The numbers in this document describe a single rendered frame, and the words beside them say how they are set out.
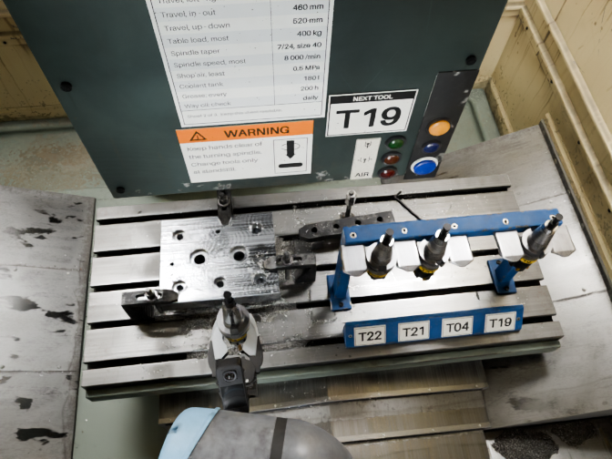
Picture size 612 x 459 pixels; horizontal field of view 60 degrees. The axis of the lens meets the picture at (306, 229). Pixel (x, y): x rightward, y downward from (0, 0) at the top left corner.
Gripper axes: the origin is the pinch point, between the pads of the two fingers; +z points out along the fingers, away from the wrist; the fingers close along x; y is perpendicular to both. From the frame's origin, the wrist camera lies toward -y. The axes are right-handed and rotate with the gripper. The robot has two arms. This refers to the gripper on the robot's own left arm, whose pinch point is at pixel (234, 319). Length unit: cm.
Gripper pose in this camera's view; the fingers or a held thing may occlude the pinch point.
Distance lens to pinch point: 106.6
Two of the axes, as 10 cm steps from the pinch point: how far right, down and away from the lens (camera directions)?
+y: -0.2, 5.4, 8.4
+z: -1.1, -8.4, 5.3
